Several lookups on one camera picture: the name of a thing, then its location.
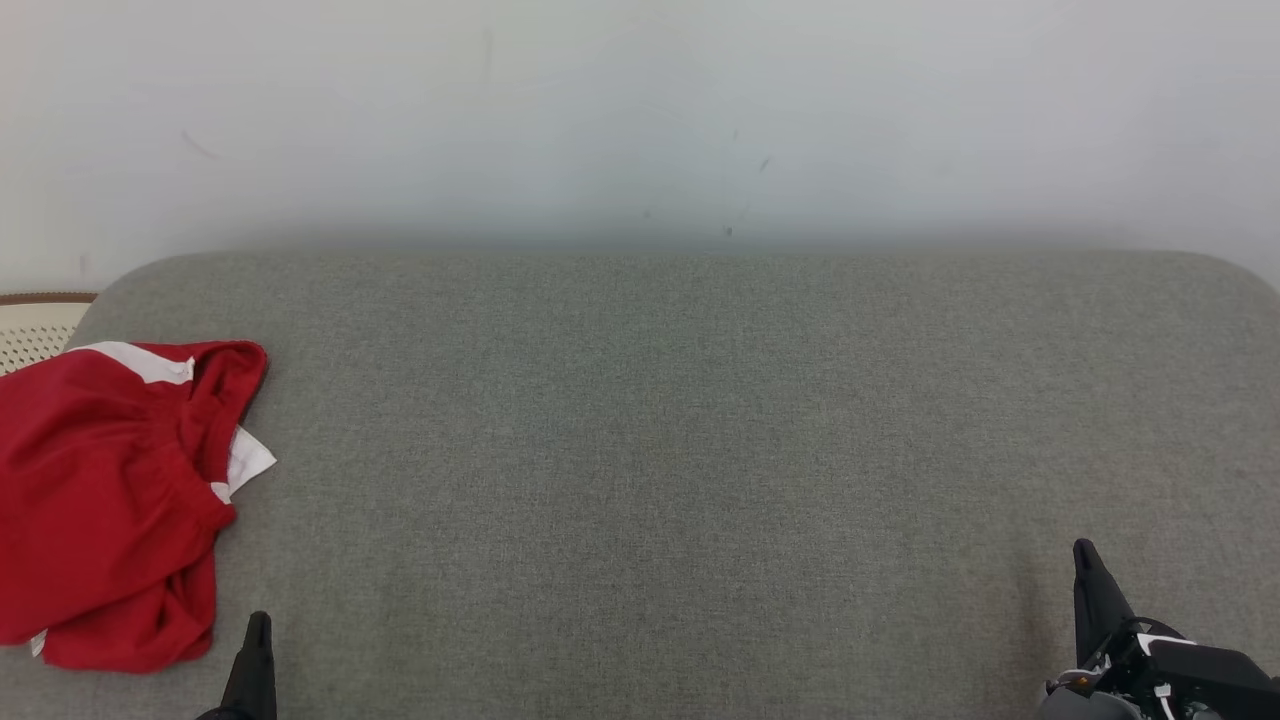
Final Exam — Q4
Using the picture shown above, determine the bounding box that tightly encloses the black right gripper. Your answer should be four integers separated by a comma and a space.
1073, 539, 1216, 720

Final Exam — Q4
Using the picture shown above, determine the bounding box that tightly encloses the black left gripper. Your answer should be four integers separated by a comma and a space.
197, 611, 278, 720

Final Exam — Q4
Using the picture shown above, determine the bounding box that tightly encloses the red Bulls basketball jersey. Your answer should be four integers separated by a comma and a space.
0, 340, 278, 674

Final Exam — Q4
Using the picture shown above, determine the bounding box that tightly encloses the cream perforated laundry basket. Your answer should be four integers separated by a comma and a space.
0, 292, 101, 377

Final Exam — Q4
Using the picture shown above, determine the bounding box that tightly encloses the grey fabric sofa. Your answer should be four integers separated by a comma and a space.
0, 250, 1280, 720

